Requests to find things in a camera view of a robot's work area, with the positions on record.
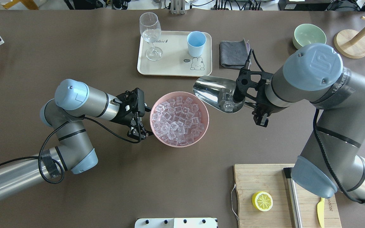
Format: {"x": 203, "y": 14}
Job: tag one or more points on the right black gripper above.
{"x": 260, "y": 110}

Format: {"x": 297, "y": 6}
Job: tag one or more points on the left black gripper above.
{"x": 123, "y": 119}

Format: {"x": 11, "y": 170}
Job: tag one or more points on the silver metal scoop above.
{"x": 218, "y": 92}

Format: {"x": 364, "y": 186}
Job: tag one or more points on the pink bowl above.
{"x": 179, "y": 119}

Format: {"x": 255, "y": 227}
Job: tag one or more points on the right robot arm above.
{"x": 329, "y": 160}

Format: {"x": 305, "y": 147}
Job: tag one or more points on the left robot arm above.
{"x": 73, "y": 102}

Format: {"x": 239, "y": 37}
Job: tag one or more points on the clear ice cubes pile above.
{"x": 178, "y": 119}

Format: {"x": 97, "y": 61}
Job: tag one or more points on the light blue cup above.
{"x": 196, "y": 41}

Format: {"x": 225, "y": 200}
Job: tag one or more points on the wooden cup tree stand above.
{"x": 351, "y": 43}

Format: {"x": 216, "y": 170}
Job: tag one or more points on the grey folded cloth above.
{"x": 233, "y": 54}

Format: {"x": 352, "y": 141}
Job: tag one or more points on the cream rabbit tray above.
{"x": 176, "y": 60}

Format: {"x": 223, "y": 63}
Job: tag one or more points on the bamboo cutting board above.
{"x": 252, "y": 178}

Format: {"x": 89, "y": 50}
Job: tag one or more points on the green ceramic bowl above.
{"x": 305, "y": 34}

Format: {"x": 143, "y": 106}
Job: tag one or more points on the clear wine glass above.
{"x": 150, "y": 30}

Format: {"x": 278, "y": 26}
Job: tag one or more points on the half lemon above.
{"x": 262, "y": 201}

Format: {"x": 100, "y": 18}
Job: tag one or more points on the steel muddler black tip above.
{"x": 293, "y": 198}

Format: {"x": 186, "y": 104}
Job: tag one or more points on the yellow plastic knife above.
{"x": 320, "y": 212}

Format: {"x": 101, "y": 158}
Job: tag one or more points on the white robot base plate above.
{"x": 176, "y": 223}

